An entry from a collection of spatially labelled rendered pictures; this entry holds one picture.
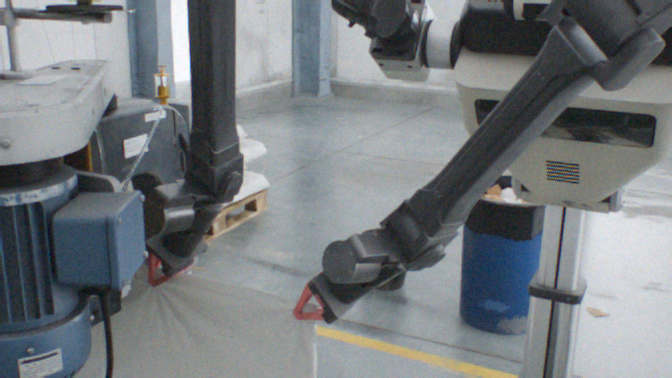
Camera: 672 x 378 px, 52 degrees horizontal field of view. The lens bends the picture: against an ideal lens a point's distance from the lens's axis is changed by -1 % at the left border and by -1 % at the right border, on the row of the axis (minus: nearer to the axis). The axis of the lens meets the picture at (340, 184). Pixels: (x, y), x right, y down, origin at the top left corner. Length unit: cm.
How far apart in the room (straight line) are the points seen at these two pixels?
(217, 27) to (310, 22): 885
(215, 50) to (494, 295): 252
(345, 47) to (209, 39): 891
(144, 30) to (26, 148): 640
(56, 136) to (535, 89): 51
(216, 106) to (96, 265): 30
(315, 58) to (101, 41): 372
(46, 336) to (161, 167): 48
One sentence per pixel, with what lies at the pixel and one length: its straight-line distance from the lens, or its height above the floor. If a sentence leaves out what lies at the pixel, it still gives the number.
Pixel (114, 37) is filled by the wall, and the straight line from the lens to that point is 703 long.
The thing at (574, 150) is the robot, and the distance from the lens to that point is 130.
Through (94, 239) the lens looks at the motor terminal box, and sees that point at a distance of 80.
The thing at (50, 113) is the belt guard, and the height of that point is 141.
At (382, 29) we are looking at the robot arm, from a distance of 115.
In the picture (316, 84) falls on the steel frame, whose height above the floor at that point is 18.
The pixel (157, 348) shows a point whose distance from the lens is 128.
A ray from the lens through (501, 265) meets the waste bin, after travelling 322.
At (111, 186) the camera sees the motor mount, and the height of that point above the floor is 131.
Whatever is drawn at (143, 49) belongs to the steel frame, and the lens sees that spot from 718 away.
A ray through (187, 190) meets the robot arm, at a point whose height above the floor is 125.
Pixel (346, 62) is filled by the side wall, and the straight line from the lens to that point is 983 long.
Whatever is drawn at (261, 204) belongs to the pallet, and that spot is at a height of 6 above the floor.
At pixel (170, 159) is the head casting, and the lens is 128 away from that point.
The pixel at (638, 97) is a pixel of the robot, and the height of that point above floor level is 139.
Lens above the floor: 155
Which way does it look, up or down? 16 degrees down
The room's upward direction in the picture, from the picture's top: 1 degrees clockwise
